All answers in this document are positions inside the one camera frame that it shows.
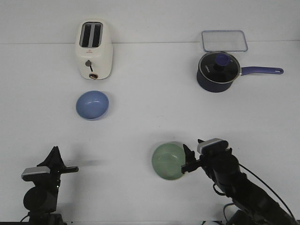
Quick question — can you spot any blue bowl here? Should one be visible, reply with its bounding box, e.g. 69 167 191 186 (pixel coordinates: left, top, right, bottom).
75 90 109 120

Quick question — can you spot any clear rectangular container lid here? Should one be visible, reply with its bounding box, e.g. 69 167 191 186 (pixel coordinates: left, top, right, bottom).
201 30 248 52

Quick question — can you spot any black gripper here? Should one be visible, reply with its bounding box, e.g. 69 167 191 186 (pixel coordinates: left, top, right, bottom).
35 146 79 188
181 139 240 188

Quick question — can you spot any green bowl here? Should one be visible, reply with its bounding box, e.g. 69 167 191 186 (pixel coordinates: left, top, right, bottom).
151 142 185 180

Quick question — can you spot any dark blue saucepan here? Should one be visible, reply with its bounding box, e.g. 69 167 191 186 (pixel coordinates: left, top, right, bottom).
196 51 284 93

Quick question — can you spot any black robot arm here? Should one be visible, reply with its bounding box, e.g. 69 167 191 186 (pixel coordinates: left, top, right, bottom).
181 138 298 225
21 146 79 225

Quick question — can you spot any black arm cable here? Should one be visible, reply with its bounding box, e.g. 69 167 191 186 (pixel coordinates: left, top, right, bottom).
239 163 295 218

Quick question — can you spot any glass pot lid blue knob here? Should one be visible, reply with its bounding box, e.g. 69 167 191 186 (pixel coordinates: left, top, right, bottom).
199 51 241 83

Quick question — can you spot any white two-slot toaster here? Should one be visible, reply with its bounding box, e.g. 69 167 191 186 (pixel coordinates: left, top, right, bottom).
75 19 113 80

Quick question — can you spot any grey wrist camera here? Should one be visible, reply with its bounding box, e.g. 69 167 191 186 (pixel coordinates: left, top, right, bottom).
197 138 229 156
21 166 50 181

